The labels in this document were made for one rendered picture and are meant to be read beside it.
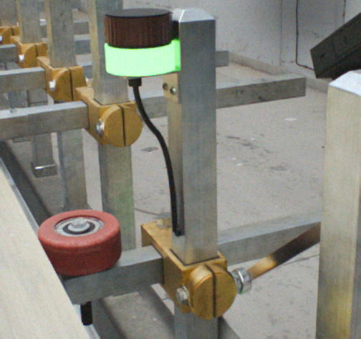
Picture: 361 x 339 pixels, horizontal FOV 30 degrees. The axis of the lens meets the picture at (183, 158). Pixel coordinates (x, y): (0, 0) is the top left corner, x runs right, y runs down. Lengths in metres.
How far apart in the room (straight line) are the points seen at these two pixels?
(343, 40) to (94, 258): 0.30
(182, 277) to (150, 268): 0.05
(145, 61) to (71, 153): 0.57
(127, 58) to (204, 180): 0.14
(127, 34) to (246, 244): 0.29
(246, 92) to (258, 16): 4.54
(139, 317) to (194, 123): 0.36
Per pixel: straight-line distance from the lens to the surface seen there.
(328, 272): 0.43
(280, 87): 0.99
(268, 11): 5.38
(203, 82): 0.60
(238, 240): 0.72
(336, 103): 0.39
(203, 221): 0.64
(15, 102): 1.59
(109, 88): 0.84
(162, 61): 0.57
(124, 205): 0.89
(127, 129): 0.83
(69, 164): 1.12
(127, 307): 0.91
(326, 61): 0.53
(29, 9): 1.31
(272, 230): 0.75
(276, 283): 2.35
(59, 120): 0.87
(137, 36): 0.56
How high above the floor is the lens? 1.19
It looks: 20 degrees down
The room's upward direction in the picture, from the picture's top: 2 degrees counter-clockwise
